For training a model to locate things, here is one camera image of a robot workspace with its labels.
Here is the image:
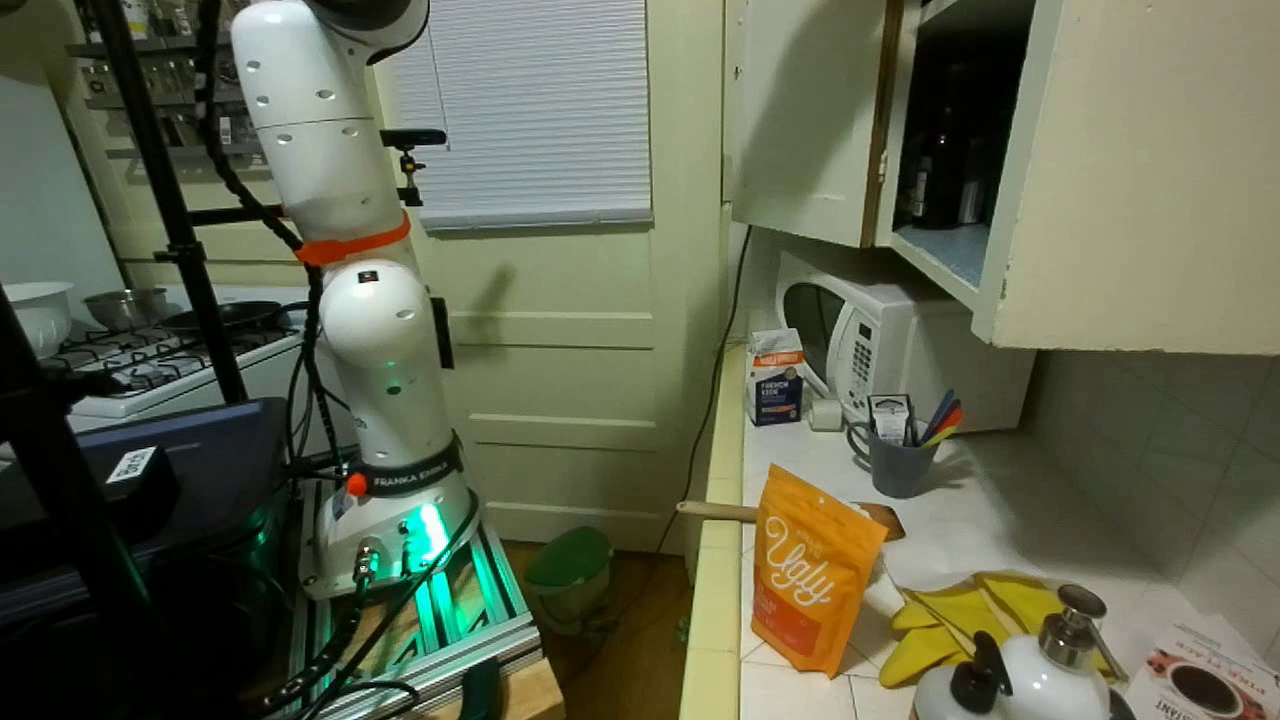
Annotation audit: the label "aluminium robot base platform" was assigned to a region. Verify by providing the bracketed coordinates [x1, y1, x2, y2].
[264, 493, 550, 720]

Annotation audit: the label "white panel door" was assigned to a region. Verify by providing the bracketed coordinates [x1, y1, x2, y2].
[304, 0, 752, 556]

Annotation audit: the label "small carton box orange print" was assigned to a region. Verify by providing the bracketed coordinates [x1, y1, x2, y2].
[746, 329, 810, 431]

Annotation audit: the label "green bucket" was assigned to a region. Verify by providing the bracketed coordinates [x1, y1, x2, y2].
[522, 525, 620, 637]

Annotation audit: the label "white microwave oven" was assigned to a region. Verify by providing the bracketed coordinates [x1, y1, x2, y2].
[772, 247, 1041, 437]

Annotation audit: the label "white window blinds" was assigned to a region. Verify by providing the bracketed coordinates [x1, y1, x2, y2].
[375, 0, 654, 238]

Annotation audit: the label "orange snack pouch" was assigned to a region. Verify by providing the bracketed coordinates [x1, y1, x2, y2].
[746, 458, 893, 681]

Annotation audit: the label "grey utensil cup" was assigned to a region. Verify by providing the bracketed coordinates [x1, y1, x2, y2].
[842, 421, 945, 501]

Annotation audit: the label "closed cream cabinet door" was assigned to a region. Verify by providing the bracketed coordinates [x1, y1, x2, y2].
[722, 0, 894, 250]

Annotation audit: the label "blue pen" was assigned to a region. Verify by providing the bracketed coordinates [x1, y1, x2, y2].
[924, 387, 962, 442]

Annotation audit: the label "orange pen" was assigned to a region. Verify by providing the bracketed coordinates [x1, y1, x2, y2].
[926, 402, 970, 453]

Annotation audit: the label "wooden pallet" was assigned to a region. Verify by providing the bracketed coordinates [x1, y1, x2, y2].
[411, 651, 572, 720]

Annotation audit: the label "yellow rubber glove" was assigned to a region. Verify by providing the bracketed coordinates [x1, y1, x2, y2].
[877, 585, 990, 690]

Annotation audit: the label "yellow banana plush toy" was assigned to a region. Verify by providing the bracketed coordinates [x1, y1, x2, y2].
[930, 570, 1132, 682]

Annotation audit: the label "blue case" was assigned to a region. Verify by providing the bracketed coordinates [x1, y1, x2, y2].
[72, 397, 293, 534]

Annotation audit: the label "gas stove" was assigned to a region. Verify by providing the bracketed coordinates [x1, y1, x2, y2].
[44, 295, 316, 437]

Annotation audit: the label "black tripod pole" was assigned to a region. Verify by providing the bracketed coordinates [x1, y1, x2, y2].
[72, 0, 254, 412]

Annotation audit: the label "white soap dispenser black pump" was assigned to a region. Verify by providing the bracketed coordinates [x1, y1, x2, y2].
[911, 629, 1137, 720]

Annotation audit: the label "black box with white label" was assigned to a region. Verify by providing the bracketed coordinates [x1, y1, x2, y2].
[0, 442, 182, 562]

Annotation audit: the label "small grey pot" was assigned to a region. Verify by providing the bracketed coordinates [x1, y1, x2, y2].
[78, 282, 143, 337]

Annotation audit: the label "open cream cabinet door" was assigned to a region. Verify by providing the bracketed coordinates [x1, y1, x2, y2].
[970, 0, 1280, 359]

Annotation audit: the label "white pot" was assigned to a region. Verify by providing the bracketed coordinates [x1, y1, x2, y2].
[0, 274, 83, 359]

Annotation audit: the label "printed paper with coffee picture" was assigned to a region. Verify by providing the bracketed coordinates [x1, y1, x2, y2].
[1132, 624, 1280, 720]

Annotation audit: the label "white handled utensil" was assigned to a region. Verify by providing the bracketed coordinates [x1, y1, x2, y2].
[863, 391, 918, 453]

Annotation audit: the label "cream wall cabinet body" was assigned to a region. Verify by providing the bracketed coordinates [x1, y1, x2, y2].
[870, 0, 1043, 314]

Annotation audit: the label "black camera on stand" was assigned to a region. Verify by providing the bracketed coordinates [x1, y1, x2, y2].
[375, 125, 453, 212]

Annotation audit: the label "black metal frame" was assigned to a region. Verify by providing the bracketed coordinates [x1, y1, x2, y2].
[0, 292, 177, 720]

